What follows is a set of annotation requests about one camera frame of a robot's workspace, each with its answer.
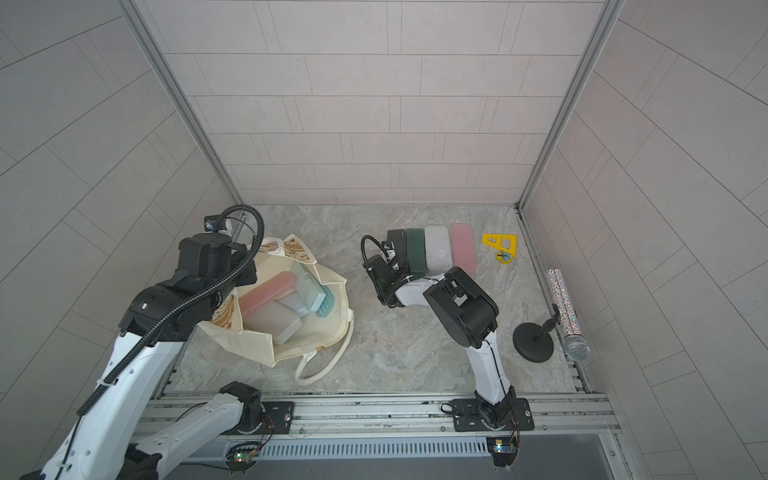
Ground black pencil case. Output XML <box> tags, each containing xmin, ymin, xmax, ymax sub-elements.
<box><xmin>387</xmin><ymin>229</ymin><xmax>408</xmax><ymax>270</ymax></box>

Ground dark green pencil case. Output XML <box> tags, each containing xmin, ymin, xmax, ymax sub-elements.
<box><xmin>405</xmin><ymin>228</ymin><xmax>427</xmax><ymax>277</ymax></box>

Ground translucent white pencil case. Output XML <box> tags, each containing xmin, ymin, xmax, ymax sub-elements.
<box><xmin>243</xmin><ymin>302</ymin><xmax>303</xmax><ymax>345</ymax></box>

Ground white grey pencil case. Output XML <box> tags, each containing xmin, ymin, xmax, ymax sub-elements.
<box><xmin>424</xmin><ymin>225</ymin><xmax>453</xmax><ymax>275</ymax></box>

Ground light teal pencil case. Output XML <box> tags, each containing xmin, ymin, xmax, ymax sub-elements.
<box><xmin>291</xmin><ymin>263</ymin><xmax>335</xmax><ymax>318</ymax></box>

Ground pink pencil case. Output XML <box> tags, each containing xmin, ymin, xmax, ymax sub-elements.
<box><xmin>450</xmin><ymin>223</ymin><xmax>477</xmax><ymax>276</ymax></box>

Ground floral canvas tote bag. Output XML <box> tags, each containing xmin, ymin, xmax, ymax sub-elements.
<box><xmin>200</xmin><ymin>235</ymin><xmax>354</xmax><ymax>386</ymax></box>

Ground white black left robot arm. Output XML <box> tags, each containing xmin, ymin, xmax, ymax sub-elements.
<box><xmin>27</xmin><ymin>225</ymin><xmax>264</xmax><ymax>479</ymax></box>

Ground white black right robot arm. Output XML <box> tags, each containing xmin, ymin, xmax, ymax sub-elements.
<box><xmin>363</xmin><ymin>255</ymin><xmax>517</xmax><ymax>430</ymax></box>

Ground salmon red pencil case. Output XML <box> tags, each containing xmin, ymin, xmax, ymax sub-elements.
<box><xmin>239</xmin><ymin>271</ymin><xmax>297</xmax><ymax>317</ymax></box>

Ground yellow triangular wooden toy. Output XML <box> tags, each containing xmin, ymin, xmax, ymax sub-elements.
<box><xmin>481</xmin><ymin>233</ymin><xmax>517</xmax><ymax>264</ymax></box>

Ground black microphone stand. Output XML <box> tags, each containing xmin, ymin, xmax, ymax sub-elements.
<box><xmin>513</xmin><ymin>304</ymin><xmax>561</xmax><ymax>363</ymax></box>

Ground left circuit board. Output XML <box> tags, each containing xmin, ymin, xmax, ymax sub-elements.
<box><xmin>225</xmin><ymin>441</ymin><xmax>264</xmax><ymax>475</ymax></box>

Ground circuit board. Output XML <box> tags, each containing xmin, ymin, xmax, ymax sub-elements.
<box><xmin>486</xmin><ymin>436</ymin><xmax>520</xmax><ymax>468</ymax></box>
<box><xmin>225</xmin><ymin>441</ymin><xmax>264</xmax><ymax>475</ymax></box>

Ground glittery silver microphone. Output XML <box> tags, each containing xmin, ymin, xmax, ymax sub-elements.
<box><xmin>546</xmin><ymin>269</ymin><xmax>592</xmax><ymax>362</ymax></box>

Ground right circuit board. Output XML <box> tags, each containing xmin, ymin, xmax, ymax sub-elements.
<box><xmin>486</xmin><ymin>436</ymin><xmax>520</xmax><ymax>468</ymax></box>

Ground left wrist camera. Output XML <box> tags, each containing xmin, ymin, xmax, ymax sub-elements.
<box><xmin>203</xmin><ymin>215</ymin><xmax>232</xmax><ymax>235</ymax></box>

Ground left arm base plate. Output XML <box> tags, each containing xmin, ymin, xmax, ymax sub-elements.
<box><xmin>224</xmin><ymin>401</ymin><xmax>295</xmax><ymax>436</ymax></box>

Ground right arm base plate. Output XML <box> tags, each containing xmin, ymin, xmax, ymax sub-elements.
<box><xmin>440</xmin><ymin>398</ymin><xmax>535</xmax><ymax>432</ymax></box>

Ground aluminium mounting rail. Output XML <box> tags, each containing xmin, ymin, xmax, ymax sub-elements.
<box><xmin>134</xmin><ymin>392</ymin><xmax>622</xmax><ymax>442</ymax></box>

